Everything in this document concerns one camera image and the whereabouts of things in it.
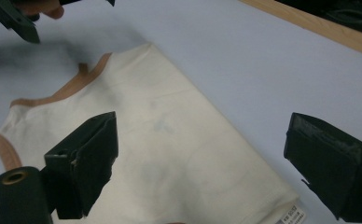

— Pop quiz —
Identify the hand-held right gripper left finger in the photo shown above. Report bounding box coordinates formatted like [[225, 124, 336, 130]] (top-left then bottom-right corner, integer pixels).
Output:
[[43, 111, 119, 220]]

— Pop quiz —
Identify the cream baby bodysuit brown trim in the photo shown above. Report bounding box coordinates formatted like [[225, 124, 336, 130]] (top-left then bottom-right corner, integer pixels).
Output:
[[0, 42, 308, 224]]

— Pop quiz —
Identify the light blue mat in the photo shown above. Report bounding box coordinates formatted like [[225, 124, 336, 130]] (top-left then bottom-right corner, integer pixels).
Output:
[[0, 0, 362, 224]]

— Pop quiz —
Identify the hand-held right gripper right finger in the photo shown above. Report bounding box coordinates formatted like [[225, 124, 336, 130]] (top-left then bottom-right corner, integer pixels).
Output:
[[283, 112, 362, 224]]

